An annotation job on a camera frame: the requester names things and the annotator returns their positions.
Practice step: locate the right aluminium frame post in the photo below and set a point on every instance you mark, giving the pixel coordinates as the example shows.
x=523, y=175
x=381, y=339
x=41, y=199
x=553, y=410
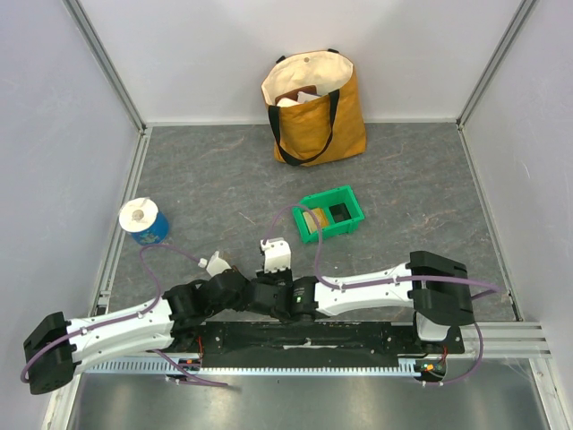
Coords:
x=507, y=40

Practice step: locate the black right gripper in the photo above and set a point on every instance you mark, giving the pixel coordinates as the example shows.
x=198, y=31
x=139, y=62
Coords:
x=261, y=292

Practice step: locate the green plastic bin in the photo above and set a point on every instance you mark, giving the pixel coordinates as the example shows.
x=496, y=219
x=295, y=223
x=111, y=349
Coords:
x=323, y=200

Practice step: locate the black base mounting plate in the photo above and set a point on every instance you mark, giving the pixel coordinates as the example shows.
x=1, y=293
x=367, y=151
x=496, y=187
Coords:
x=330, y=344

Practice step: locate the blue white tissue roll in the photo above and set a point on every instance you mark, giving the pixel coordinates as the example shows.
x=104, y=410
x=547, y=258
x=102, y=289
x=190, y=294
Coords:
x=142, y=219

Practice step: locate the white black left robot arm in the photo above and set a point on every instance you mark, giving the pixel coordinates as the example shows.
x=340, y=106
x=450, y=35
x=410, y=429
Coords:
x=58, y=349

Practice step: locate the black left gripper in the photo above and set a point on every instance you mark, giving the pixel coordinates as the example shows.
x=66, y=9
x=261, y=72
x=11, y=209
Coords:
x=235, y=305

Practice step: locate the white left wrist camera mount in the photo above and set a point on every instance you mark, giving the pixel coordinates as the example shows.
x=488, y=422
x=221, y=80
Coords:
x=215, y=265

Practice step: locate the mustard yellow tote bag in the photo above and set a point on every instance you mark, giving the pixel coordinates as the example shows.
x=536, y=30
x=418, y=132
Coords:
x=327, y=129

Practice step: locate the white cards in bin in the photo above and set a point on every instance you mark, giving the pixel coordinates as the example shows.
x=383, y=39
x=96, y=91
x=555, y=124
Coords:
x=314, y=219

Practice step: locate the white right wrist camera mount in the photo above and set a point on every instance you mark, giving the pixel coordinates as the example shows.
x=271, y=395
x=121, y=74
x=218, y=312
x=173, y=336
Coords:
x=277, y=255

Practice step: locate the black card in bin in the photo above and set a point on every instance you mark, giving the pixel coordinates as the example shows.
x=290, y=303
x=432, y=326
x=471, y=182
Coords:
x=339, y=212

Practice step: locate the white paper in bag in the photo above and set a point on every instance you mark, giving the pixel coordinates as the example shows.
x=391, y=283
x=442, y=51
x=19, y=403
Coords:
x=302, y=98

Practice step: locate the left aluminium frame post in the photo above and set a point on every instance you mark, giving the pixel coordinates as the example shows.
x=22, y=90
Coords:
x=88, y=31

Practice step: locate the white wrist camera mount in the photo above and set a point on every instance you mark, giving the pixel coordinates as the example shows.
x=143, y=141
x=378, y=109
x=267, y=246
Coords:
x=277, y=255
x=215, y=265

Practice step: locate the grey slotted cable duct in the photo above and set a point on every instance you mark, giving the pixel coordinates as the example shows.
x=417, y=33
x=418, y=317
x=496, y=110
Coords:
x=406, y=367

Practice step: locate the aluminium frame post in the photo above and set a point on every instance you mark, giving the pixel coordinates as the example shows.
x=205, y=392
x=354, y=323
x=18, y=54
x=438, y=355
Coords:
x=88, y=31
x=507, y=40

